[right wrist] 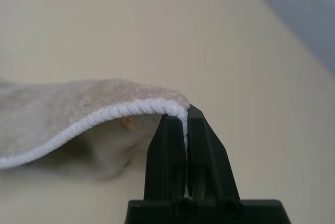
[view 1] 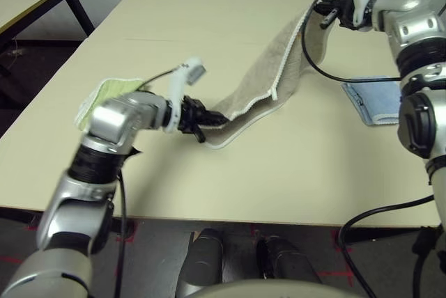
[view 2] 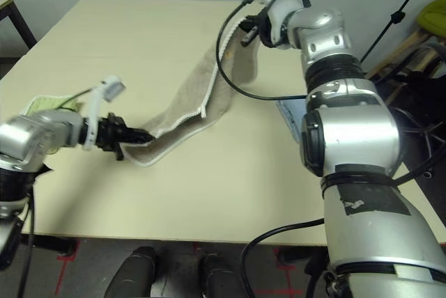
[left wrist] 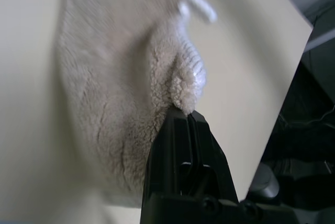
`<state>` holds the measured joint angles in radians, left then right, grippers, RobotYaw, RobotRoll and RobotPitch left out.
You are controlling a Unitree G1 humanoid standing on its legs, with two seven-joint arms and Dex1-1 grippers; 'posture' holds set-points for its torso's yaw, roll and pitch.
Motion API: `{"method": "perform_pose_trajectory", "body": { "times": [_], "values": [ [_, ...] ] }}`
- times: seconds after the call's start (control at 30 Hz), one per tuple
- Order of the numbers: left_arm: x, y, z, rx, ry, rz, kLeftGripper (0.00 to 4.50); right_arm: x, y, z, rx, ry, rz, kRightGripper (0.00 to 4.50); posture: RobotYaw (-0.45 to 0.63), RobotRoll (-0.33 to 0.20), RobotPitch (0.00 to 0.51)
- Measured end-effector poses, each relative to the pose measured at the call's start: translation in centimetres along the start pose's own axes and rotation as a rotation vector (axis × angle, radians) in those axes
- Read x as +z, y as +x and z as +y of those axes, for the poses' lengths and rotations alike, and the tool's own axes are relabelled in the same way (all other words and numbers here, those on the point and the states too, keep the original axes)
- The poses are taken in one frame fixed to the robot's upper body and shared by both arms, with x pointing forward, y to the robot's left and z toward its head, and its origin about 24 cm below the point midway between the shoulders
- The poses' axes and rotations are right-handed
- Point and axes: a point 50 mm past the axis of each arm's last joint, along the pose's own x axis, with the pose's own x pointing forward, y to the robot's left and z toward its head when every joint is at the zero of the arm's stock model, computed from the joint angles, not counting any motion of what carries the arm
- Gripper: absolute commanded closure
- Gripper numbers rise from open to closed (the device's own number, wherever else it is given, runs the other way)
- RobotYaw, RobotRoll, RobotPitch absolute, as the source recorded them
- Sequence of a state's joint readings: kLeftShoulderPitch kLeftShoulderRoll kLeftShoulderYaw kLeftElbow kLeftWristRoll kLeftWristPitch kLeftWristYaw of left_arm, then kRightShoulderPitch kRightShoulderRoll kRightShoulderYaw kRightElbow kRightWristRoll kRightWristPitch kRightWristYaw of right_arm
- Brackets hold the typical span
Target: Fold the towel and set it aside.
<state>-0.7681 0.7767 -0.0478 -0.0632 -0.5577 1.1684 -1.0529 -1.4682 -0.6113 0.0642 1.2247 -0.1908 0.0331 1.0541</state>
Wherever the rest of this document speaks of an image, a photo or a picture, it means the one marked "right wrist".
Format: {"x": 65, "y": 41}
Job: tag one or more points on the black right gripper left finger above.
{"x": 163, "y": 161}

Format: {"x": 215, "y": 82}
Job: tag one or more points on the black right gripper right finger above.
{"x": 209, "y": 161}

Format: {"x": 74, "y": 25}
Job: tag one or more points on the beige towel with white trim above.
{"x": 65, "y": 109}

